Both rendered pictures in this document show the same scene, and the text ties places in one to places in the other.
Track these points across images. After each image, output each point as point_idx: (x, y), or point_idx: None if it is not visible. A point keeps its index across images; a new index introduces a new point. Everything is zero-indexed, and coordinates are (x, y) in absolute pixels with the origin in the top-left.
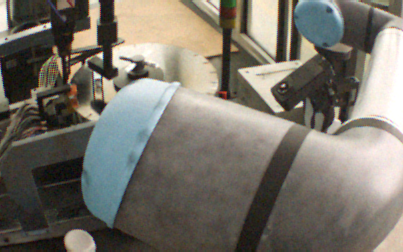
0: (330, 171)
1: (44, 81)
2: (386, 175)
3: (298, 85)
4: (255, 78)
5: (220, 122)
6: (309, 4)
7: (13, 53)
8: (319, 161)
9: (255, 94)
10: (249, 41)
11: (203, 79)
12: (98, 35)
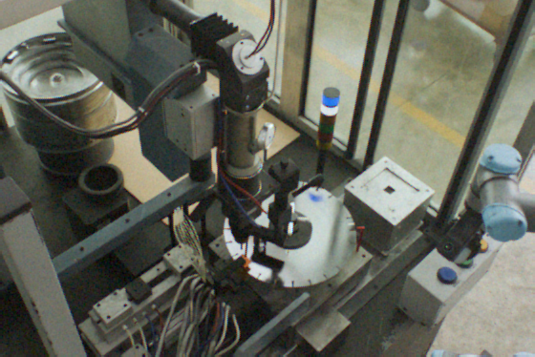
0: None
1: (189, 248)
2: None
3: (460, 243)
4: (362, 192)
5: None
6: (504, 221)
7: (106, 215)
8: None
9: (368, 208)
10: (310, 125)
11: (339, 216)
12: (278, 221)
